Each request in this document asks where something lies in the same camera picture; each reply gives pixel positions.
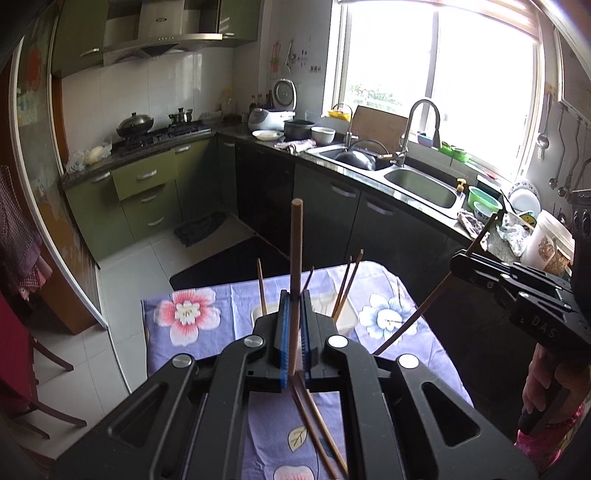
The wooden cutting board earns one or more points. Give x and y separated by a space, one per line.
388 128

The red wooden chair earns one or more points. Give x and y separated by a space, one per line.
19 396

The white rice cooker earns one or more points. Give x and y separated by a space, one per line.
284 99

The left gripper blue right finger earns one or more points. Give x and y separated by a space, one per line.
306 317

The black rice cooker pot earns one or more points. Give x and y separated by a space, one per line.
297 129

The small steel pot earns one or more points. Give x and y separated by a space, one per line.
181 116

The gas stove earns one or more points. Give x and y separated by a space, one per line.
158 136

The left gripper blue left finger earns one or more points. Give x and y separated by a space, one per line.
282 338

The white plate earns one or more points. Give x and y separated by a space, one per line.
267 135

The steel range hood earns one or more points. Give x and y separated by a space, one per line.
150 29

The black floor mat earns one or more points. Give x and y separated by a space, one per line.
233 265

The dark brown chopstick red end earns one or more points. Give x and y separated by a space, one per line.
262 295

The sliding glass door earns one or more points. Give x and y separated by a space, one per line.
71 291

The green drawer cabinet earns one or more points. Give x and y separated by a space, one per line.
121 205

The checkered purple apron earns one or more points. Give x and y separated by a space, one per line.
22 263

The black wok with lid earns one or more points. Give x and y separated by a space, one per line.
135 125

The steel kitchen sink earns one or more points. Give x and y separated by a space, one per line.
427 188

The white bowl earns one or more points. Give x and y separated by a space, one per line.
323 136

